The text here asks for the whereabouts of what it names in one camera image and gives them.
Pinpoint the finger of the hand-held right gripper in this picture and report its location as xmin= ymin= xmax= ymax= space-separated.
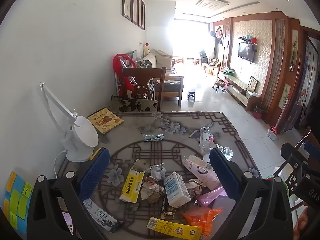
xmin=280 ymin=140 xmax=320 ymax=174

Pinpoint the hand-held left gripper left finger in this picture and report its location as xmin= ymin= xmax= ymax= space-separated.
xmin=27 ymin=147 xmax=110 ymax=240

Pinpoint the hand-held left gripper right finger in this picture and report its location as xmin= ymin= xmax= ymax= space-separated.
xmin=209 ymin=147 xmax=293 ymax=240

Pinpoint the printed wrapper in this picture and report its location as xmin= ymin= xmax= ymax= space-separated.
xmin=214 ymin=144 xmax=234 ymax=160

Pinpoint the red bin with green rim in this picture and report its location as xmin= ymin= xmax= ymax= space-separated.
xmin=265 ymin=175 xmax=290 ymax=198

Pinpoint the pink white pouch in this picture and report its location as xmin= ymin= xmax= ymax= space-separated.
xmin=182 ymin=155 xmax=223 ymax=190

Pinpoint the pink plastic bag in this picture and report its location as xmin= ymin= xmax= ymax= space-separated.
xmin=196 ymin=186 xmax=228 ymax=207

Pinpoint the brown wrapper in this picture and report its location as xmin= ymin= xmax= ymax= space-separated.
xmin=187 ymin=179 xmax=204 ymax=200

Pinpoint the clear plastic bottle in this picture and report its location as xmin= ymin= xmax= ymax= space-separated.
xmin=199 ymin=127 xmax=216 ymax=162

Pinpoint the yellow medicine box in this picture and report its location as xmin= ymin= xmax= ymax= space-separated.
xmin=119 ymin=159 xmax=145 ymax=203

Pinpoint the blue white packet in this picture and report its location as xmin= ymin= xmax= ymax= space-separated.
xmin=83 ymin=199 xmax=123 ymax=233

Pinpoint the white blue carton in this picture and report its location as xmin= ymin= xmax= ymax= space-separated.
xmin=164 ymin=172 xmax=192 ymax=208

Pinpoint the orange snack wrapper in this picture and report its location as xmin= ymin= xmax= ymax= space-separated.
xmin=182 ymin=207 xmax=223 ymax=238

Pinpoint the brown paper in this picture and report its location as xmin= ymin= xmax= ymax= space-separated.
xmin=140 ymin=176 xmax=165 ymax=204

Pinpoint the white paper ball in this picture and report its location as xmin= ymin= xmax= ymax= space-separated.
xmin=146 ymin=163 xmax=166 ymax=180

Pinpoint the silver foil wrapper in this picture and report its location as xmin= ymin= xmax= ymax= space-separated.
xmin=143 ymin=133 xmax=164 ymax=142

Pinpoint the long yellow packet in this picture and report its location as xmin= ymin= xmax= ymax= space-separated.
xmin=146 ymin=217 xmax=203 ymax=240

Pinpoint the person's right hand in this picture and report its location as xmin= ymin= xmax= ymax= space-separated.
xmin=292 ymin=206 xmax=315 ymax=240

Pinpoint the small yellow plastic case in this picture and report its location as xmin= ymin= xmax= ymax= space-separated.
xmin=89 ymin=148 xmax=102 ymax=160

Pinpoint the red broom with dustpan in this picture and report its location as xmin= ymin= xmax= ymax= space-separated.
xmin=267 ymin=91 xmax=292 ymax=140

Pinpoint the white desk lamp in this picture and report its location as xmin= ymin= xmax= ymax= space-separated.
xmin=39 ymin=82 xmax=100 ymax=162

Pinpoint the yellow picture book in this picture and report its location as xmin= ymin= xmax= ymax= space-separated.
xmin=87 ymin=107 xmax=125 ymax=135

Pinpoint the red bucket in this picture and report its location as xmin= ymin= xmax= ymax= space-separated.
xmin=253 ymin=105 xmax=264 ymax=119

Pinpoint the patterned grey tablecloth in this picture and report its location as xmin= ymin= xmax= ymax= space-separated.
xmin=56 ymin=111 xmax=263 ymax=240

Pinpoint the printed door curtain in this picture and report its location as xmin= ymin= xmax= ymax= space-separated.
xmin=290 ymin=40 xmax=320 ymax=133

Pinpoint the floral seat cushion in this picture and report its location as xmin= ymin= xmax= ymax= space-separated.
xmin=110 ymin=95 xmax=158 ymax=112

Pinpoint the colourful framed picture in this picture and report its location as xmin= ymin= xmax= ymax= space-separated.
xmin=247 ymin=76 xmax=258 ymax=92

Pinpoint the colourful sticky note sheet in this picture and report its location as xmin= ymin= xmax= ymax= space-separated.
xmin=3 ymin=171 xmax=33 ymax=223

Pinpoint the television cabinet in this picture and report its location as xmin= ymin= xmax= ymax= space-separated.
xmin=217 ymin=71 xmax=262 ymax=105

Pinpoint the white metal rack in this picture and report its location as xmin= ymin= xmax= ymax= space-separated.
xmin=114 ymin=51 xmax=155 ymax=98

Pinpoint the round rolling stool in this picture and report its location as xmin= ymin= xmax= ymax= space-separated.
xmin=212 ymin=79 xmax=226 ymax=93

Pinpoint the wooden lattice partition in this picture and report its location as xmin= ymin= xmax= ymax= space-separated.
xmin=260 ymin=12 xmax=303 ymax=130

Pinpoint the dark wooden chair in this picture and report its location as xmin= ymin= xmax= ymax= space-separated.
xmin=121 ymin=67 xmax=167 ymax=112

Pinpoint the red bag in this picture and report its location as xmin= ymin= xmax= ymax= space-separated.
xmin=112 ymin=54 xmax=137 ymax=97

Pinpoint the wooden sofa with cushions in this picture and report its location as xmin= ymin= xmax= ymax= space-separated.
xmin=142 ymin=50 xmax=184 ymax=105

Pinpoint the square ceiling light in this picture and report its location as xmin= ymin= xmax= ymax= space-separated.
xmin=196 ymin=0 xmax=229 ymax=10

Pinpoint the white coiled cord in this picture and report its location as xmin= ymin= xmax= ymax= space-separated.
xmin=294 ymin=129 xmax=312 ymax=147

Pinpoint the white lamp cable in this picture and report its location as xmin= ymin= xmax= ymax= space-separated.
xmin=54 ymin=150 xmax=68 ymax=180

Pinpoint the short floral wall scroll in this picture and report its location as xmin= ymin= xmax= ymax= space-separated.
xmin=281 ymin=84 xmax=292 ymax=110

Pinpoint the long floral wall scroll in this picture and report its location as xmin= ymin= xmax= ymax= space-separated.
xmin=290 ymin=29 xmax=299 ymax=72

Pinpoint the wall television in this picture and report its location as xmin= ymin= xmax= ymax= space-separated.
xmin=237 ymin=42 xmax=255 ymax=62

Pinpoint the wall shelf with containers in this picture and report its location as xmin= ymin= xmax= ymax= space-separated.
xmin=237 ymin=35 xmax=258 ymax=45

